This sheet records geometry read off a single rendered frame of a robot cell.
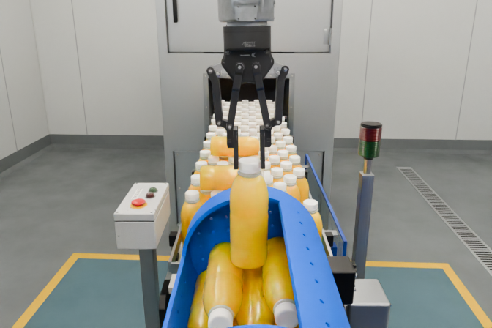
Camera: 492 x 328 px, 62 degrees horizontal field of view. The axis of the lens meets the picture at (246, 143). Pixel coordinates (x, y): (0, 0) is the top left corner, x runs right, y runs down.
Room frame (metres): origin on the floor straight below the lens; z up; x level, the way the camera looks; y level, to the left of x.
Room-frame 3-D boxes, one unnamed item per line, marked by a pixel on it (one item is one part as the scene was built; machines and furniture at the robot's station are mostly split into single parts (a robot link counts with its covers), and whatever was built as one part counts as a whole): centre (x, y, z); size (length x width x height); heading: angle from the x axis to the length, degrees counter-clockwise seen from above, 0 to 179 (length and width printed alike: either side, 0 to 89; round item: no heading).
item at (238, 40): (0.67, 0.00, 1.50); 0.08 x 0.07 x 0.09; 90
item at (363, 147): (1.18, -0.37, 1.18); 0.06 x 0.06 x 0.05
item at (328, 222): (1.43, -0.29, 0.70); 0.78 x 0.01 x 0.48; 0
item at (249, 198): (0.66, -0.01, 1.22); 0.07 x 0.07 x 0.18
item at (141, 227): (1.01, 0.28, 1.05); 0.20 x 0.10 x 0.10; 0
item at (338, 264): (0.84, -0.21, 0.95); 0.10 x 0.07 x 0.10; 90
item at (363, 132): (1.18, -0.37, 1.23); 0.06 x 0.06 x 0.04
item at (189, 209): (1.04, 0.15, 0.99); 0.07 x 0.07 x 0.18
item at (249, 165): (0.67, -0.01, 1.31); 0.04 x 0.04 x 0.02
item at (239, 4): (0.67, 0.00, 1.57); 0.09 x 0.09 x 0.06
